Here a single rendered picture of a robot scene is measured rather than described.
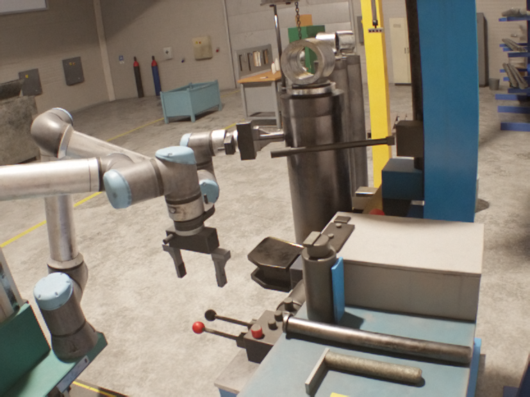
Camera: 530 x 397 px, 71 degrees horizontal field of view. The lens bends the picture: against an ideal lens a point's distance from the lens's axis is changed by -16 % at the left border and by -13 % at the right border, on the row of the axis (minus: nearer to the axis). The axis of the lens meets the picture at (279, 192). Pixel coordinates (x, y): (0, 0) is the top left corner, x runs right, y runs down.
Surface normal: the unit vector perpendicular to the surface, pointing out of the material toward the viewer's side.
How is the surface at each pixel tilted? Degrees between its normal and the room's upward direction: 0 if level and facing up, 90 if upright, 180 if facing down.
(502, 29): 90
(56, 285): 5
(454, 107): 90
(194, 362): 0
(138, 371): 0
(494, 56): 90
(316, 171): 90
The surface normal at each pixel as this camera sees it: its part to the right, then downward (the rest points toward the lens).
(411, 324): -0.11, -0.92
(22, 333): 0.95, 0.01
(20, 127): 0.85, 0.10
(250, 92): -0.44, 0.37
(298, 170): -0.68, 0.34
